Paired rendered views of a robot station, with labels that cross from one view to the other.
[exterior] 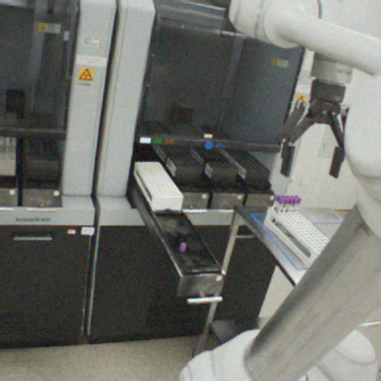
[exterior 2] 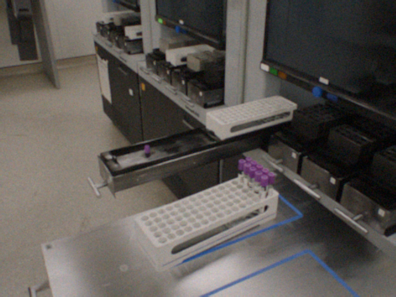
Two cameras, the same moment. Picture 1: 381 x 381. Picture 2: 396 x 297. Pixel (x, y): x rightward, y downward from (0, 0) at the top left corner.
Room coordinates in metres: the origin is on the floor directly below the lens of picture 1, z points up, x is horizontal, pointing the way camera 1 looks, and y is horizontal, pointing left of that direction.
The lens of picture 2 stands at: (1.22, -1.02, 1.39)
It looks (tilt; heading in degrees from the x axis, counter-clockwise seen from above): 29 degrees down; 85
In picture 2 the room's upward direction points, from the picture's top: straight up
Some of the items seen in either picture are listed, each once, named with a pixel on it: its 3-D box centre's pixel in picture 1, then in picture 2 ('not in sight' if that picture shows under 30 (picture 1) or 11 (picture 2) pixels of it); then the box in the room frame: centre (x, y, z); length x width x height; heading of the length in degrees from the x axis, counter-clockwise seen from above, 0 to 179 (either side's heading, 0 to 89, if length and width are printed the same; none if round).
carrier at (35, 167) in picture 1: (42, 167); (213, 73); (1.40, 0.54, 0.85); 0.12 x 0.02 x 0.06; 115
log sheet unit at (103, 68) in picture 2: not in sight; (102, 77); (0.75, 1.72, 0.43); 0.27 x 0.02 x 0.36; 115
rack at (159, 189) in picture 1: (156, 186); (252, 117); (1.48, 0.13, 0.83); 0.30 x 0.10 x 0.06; 25
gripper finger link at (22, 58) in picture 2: (336, 162); (26, 39); (0.98, -0.31, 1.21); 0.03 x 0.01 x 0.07; 23
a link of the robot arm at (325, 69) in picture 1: (331, 68); not in sight; (0.96, -0.24, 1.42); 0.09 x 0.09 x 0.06
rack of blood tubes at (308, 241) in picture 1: (301, 236); (209, 217); (1.29, -0.37, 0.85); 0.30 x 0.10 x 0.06; 28
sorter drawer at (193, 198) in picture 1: (167, 165); (356, 127); (1.85, 0.13, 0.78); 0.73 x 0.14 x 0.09; 25
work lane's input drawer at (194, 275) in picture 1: (168, 224); (204, 145); (1.32, 0.06, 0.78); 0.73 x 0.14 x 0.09; 25
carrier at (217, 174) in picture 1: (222, 174); (345, 145); (1.70, -0.11, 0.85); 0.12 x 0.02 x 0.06; 114
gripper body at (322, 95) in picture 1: (324, 102); not in sight; (0.96, -0.24, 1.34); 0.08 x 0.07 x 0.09; 113
